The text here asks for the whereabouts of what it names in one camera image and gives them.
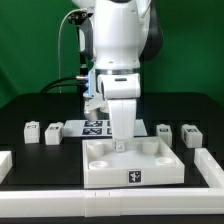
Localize white sheet with markers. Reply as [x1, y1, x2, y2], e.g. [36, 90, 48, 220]
[61, 119, 148, 138]

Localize black cables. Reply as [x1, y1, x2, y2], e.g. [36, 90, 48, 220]
[39, 77, 89, 94]

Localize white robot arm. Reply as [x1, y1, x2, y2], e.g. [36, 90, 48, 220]
[72, 0, 163, 152]

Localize black camera on stand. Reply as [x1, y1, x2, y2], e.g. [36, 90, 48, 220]
[68, 9, 94, 76]

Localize white front fence rail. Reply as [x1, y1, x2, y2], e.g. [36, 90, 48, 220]
[0, 188, 224, 218]

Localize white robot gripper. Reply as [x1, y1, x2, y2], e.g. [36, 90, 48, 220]
[97, 73, 140, 151]

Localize white right fence rail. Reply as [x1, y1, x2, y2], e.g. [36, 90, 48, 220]
[194, 148, 224, 189]

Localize white thin cable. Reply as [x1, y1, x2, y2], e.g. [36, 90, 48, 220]
[57, 9, 81, 94]

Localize white fence rail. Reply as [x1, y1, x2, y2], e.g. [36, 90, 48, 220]
[194, 148, 224, 189]
[0, 188, 224, 218]

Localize white left fence piece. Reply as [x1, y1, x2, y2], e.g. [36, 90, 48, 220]
[0, 151, 13, 184]

